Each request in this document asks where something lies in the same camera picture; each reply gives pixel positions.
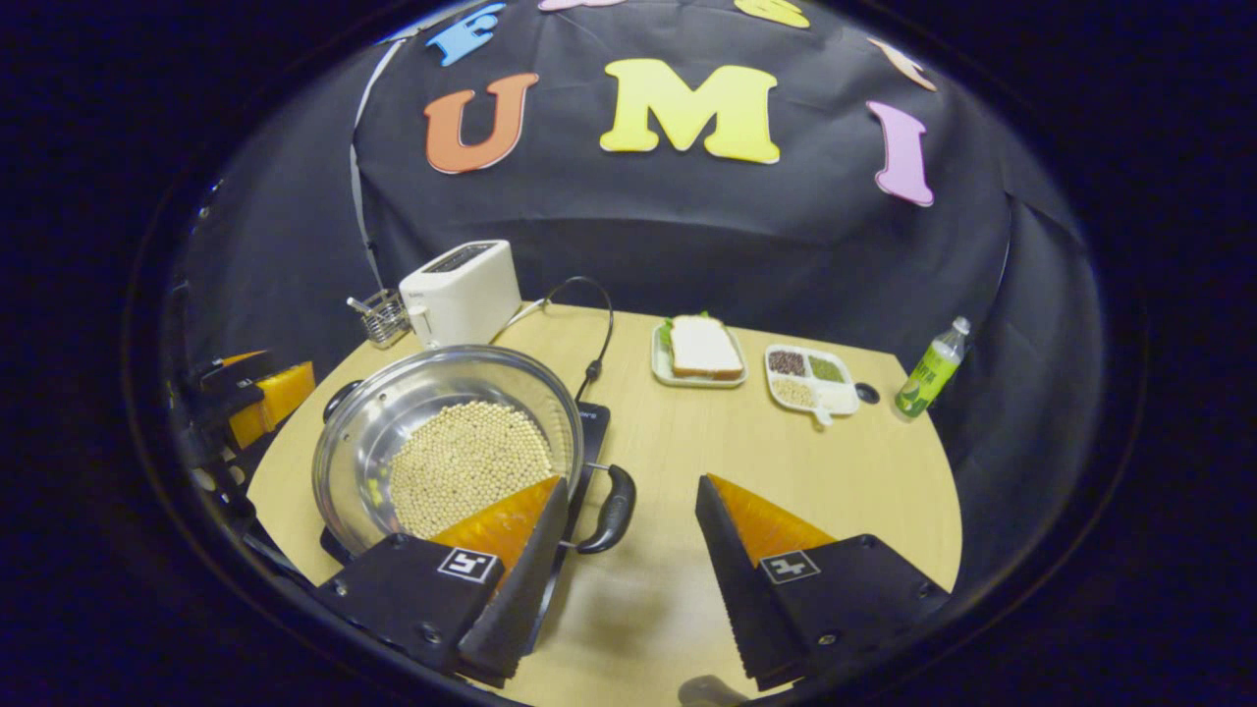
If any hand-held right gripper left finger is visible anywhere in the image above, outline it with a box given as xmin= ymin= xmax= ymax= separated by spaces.
xmin=314 ymin=476 xmax=571 ymax=688

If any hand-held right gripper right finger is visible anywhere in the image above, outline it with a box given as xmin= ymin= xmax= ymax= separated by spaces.
xmin=694 ymin=474 xmax=952 ymax=691

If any stainless steel pot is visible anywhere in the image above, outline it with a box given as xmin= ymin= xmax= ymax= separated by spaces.
xmin=311 ymin=344 xmax=637 ymax=556

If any black induction cooktop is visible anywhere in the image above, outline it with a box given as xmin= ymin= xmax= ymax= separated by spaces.
xmin=319 ymin=401 xmax=612 ymax=654

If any pile of soybeans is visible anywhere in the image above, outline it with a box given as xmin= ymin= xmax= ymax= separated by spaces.
xmin=388 ymin=400 xmax=556 ymax=539

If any white toaster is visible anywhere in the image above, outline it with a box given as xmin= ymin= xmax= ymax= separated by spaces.
xmin=398 ymin=240 xmax=523 ymax=350

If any white divided bean tray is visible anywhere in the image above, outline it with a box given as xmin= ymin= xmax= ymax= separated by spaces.
xmin=764 ymin=344 xmax=862 ymax=428

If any pale green rectangular plate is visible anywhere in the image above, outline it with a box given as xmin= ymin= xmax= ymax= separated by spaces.
xmin=651 ymin=322 xmax=749 ymax=390

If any sandwich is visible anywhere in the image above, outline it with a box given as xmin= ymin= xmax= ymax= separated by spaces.
xmin=660 ymin=312 xmax=745 ymax=382

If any green drink bottle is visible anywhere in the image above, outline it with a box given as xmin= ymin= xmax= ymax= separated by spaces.
xmin=894 ymin=316 xmax=973 ymax=420

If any black backdrop cloth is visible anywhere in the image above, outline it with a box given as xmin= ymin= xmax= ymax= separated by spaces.
xmin=167 ymin=0 xmax=1106 ymax=590

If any white toaster cable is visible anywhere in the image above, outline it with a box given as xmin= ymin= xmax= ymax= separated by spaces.
xmin=496 ymin=298 xmax=551 ymax=340

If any black power cable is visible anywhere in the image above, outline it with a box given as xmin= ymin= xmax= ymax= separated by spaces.
xmin=538 ymin=276 xmax=616 ymax=404

